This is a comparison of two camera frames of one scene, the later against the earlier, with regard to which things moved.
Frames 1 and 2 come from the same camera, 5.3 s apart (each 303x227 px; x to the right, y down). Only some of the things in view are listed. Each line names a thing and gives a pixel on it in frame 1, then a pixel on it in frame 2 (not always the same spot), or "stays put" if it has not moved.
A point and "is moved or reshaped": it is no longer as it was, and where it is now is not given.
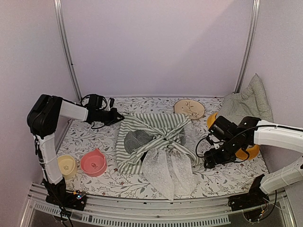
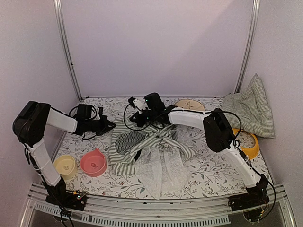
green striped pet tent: x=161 y=146 is moved or reshaped
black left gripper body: x=108 y=118 → x=100 y=127
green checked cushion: x=252 y=101 stays put
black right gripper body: x=226 y=155 → x=142 y=121
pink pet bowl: x=93 y=163 stays put
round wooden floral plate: x=193 y=109 stays put
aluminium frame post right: x=248 y=46 stays put
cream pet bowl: x=67 y=166 stays put
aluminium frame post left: x=58 y=6 stays put
